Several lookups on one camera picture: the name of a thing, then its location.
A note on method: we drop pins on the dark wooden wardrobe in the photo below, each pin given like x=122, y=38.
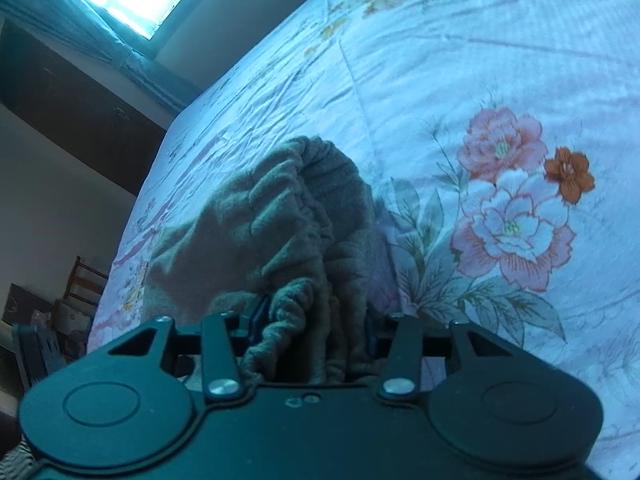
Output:
x=75, y=120

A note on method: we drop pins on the dark picture frame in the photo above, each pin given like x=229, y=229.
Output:
x=27, y=305

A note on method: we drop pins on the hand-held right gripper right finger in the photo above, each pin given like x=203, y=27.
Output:
x=371, y=341

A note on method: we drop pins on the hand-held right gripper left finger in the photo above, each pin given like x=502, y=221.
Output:
x=256, y=321

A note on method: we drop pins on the wooden chair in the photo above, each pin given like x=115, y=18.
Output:
x=87, y=280

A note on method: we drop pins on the floral bed sheet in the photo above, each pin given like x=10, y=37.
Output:
x=500, y=60

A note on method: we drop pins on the beige fleece pants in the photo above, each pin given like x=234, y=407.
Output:
x=280, y=210

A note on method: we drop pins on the teal curtain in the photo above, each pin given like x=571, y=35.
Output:
x=75, y=35

